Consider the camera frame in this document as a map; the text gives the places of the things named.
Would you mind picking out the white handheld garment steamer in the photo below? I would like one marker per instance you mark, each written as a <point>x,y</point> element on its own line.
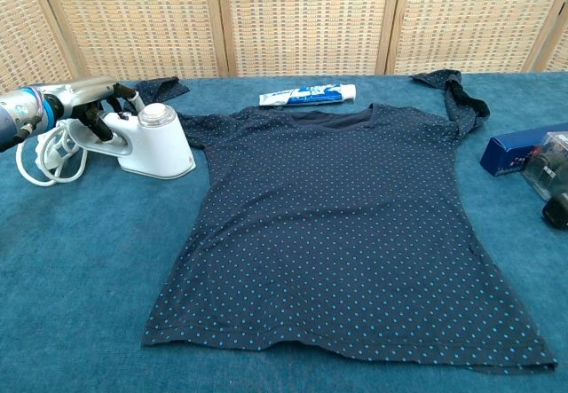
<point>155,153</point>

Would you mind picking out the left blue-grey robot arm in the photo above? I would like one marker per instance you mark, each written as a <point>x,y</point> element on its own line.
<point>18,113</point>

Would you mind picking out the navy polka dot shirt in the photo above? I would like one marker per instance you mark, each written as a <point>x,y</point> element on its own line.
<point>333,233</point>

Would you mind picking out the dark blue cardboard box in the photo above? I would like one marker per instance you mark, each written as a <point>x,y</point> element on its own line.
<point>501,153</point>

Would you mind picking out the blue white toothpaste tube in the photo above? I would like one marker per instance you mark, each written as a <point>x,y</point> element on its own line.
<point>310,95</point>

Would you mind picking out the woven wooden folding screen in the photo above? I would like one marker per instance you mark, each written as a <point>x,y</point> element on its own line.
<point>302,20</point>

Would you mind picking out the teal carpet table cover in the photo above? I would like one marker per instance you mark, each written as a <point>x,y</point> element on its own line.
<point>89,300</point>

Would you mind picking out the small black box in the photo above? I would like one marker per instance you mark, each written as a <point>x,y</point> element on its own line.
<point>557,211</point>

